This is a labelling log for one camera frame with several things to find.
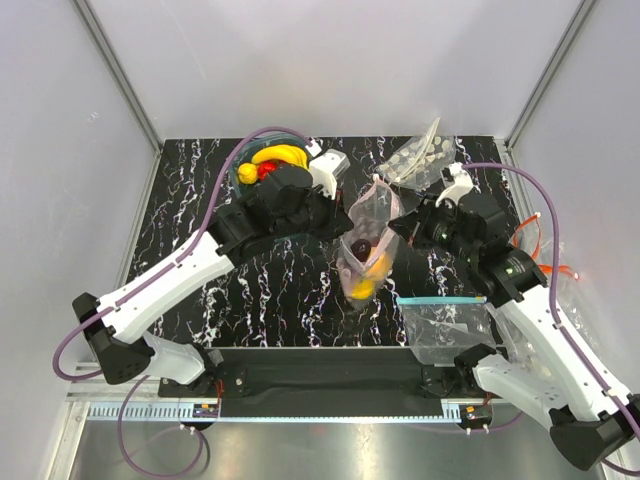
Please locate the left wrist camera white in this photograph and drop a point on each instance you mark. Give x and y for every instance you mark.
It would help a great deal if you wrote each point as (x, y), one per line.
(327, 169)

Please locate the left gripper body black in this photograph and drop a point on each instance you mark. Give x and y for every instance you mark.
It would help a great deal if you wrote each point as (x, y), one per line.
(318, 218)

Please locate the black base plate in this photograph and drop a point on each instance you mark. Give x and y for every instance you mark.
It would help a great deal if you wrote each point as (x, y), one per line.
(365, 379)

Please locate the orange zip top bag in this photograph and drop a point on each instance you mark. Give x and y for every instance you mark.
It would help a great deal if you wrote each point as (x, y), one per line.
(530, 237)

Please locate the clear bag with white pieces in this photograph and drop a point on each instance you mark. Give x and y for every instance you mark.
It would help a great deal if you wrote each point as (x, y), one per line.
(417, 164)

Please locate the red pepper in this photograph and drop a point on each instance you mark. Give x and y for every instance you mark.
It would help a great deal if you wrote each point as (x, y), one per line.
(265, 168)

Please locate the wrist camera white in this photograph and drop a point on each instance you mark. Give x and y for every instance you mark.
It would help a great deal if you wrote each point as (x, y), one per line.
(457, 183)
(327, 169)

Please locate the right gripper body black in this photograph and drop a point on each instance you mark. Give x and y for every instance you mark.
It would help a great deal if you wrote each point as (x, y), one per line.
(438, 226)

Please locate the pink zip top bag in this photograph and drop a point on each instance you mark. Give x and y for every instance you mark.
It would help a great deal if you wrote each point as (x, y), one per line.
(370, 215)

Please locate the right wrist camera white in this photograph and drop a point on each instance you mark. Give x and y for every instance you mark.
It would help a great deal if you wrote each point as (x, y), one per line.
(457, 183)

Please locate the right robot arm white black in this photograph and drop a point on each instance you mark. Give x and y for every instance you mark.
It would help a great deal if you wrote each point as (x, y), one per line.
(588, 413)

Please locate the blue zip top bag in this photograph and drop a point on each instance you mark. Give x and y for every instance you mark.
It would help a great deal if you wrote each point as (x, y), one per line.
(440, 328)

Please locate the yellow banana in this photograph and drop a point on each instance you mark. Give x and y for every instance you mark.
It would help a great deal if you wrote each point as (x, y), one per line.
(289, 154)

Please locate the white cable duct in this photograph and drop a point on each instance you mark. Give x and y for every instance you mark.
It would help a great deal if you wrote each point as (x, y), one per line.
(227, 411)

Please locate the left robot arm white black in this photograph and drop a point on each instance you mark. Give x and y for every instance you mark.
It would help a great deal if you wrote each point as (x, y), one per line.
(118, 322)

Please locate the teal plastic fruit tray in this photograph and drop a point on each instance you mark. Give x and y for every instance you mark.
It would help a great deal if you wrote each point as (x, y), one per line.
(256, 144)

